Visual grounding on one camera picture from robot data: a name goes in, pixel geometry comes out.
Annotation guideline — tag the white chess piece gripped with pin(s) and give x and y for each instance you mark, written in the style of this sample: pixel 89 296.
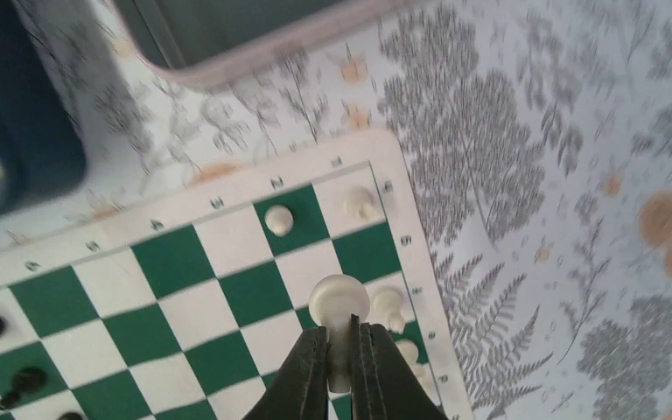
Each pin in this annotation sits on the white chess piece gripped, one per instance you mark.
pixel 333 301

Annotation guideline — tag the white chess piece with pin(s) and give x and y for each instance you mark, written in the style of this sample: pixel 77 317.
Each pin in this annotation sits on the white chess piece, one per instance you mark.
pixel 388 304

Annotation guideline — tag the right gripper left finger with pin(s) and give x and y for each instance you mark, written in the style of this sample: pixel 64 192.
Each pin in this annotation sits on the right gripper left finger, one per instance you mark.
pixel 299 389

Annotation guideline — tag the blue square tray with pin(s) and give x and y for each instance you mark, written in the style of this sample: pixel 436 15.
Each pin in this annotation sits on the blue square tray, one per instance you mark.
pixel 41 154

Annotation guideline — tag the green white chess board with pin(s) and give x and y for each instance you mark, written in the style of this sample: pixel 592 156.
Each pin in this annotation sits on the green white chess board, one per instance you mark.
pixel 186 307

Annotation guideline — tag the silver metal tin tray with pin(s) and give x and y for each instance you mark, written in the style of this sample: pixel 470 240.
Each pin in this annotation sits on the silver metal tin tray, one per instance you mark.
pixel 206 44

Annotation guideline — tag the white pawn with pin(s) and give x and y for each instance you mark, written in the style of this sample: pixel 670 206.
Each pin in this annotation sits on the white pawn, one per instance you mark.
pixel 279 220

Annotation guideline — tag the floral patterned table mat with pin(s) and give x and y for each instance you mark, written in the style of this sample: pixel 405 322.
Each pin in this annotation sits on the floral patterned table mat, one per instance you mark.
pixel 537 137

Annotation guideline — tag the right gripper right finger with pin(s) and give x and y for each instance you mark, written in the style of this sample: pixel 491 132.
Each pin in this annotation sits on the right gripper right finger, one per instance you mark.
pixel 383 385

